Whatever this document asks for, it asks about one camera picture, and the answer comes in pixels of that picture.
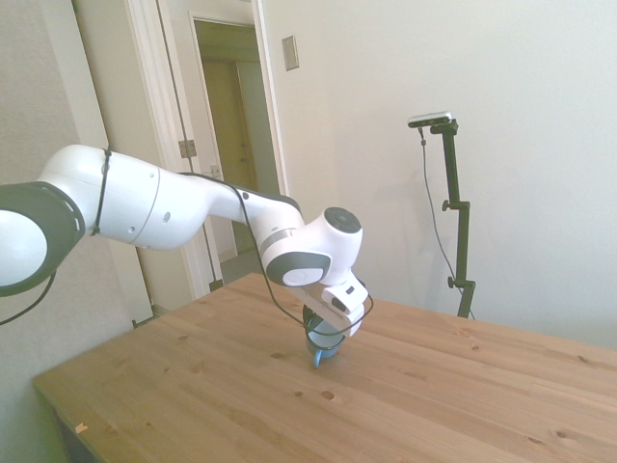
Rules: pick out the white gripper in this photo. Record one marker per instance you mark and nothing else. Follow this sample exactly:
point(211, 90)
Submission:
point(344, 324)

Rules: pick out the blue mug with black rim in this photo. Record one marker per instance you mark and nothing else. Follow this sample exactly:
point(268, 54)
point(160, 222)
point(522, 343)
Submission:
point(324, 348)

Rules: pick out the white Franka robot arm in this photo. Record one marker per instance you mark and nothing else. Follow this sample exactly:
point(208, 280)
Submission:
point(140, 207)

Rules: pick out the metal door hinge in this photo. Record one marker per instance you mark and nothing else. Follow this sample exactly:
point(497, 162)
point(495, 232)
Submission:
point(187, 148)

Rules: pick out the white door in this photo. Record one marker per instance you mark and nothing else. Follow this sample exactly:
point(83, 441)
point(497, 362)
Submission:
point(185, 87)

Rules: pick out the black jointed camera stand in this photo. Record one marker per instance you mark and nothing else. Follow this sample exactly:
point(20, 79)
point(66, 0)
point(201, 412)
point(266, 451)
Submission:
point(455, 193)

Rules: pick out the white door frame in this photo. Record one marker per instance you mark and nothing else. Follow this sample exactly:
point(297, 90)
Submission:
point(270, 96)

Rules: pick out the silver camera on stand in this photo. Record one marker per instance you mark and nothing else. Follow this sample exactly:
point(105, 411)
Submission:
point(430, 119)

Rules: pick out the grey wall switch plate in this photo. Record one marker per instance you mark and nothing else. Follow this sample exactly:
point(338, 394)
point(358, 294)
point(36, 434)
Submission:
point(290, 53)

